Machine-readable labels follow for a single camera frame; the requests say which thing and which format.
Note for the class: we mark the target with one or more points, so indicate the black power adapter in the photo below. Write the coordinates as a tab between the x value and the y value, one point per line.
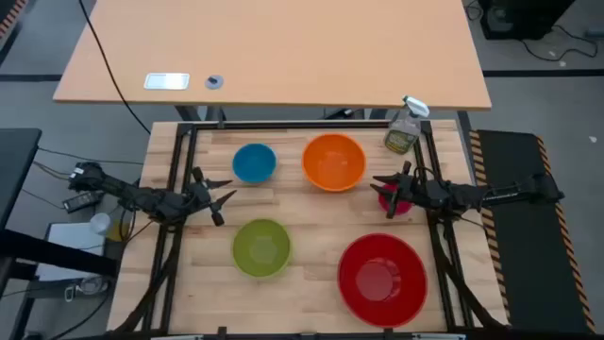
83	201

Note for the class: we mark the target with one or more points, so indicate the clear plastic cup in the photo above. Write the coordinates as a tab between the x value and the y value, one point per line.
100	223

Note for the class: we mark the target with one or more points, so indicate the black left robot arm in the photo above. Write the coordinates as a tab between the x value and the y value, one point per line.
141	196

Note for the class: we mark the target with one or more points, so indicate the black metal table frame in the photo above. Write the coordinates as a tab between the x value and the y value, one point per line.
302	124

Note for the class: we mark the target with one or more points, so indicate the white box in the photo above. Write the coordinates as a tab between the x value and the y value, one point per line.
71	241

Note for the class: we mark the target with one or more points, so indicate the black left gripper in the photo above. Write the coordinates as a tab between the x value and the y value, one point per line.
200	193

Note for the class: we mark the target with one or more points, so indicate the small red plastic bowl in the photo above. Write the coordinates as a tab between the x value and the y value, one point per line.
404	208

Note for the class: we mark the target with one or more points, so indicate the black side desk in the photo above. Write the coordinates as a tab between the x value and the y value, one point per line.
16	165

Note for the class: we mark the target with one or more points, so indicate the black support bar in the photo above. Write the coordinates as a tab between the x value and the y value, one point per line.
56	252

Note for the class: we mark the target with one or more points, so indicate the black equipment case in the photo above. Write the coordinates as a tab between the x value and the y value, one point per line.
524	19

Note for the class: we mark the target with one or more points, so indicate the cleaner spray bottle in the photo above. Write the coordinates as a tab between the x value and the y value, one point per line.
403	134

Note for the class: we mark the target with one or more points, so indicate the orange plastic bowl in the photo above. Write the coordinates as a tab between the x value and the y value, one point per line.
334	162

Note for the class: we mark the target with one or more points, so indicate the black hazard-striped mat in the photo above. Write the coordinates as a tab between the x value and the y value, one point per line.
10	16
528	245

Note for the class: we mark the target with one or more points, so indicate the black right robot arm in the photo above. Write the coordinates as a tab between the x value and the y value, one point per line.
509	192

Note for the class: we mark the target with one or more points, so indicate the blue plastic bowl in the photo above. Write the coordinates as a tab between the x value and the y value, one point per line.
254	163

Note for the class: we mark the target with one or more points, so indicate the grey desk grommet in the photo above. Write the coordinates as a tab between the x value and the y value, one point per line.
214	81

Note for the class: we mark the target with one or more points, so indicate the green plastic bowl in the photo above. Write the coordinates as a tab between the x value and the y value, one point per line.
261	248

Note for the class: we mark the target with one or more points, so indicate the large red plastic bowl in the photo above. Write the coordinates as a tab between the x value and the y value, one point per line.
382	280

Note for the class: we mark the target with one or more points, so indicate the beige wooden desk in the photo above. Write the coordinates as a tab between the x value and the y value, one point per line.
292	47

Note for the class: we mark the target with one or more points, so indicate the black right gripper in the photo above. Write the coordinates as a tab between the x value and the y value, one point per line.
420	191

